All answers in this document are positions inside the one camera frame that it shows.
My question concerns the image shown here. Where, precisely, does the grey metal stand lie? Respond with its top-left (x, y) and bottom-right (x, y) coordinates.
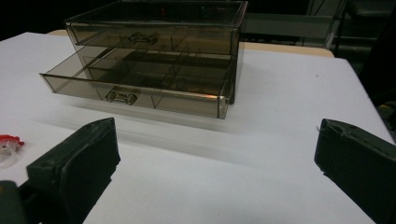
top-left (242, 0), bottom-right (347, 50)

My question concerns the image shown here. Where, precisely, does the tan wooden table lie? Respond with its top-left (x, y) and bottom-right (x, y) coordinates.
top-left (46, 29), bottom-right (335, 59)

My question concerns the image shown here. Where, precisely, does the red and clear plastic clip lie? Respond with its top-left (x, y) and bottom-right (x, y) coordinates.
top-left (0, 133), bottom-right (25, 170)

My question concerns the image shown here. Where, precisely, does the transparent brown drawer with dividers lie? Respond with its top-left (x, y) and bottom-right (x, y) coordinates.
top-left (65, 21), bottom-right (241, 57)
top-left (39, 46), bottom-right (238, 120)

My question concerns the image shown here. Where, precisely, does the white table cover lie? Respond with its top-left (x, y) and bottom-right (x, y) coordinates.
top-left (0, 31), bottom-right (396, 224)

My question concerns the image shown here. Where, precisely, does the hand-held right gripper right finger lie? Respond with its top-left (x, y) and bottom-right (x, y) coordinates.
top-left (314, 118), bottom-right (396, 224)

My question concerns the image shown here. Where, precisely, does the transparent brown drawer cabinet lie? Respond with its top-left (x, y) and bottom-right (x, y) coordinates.
top-left (64, 0), bottom-right (249, 105)

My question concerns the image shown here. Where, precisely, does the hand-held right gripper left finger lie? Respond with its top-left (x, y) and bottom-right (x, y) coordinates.
top-left (18, 117), bottom-right (121, 224)

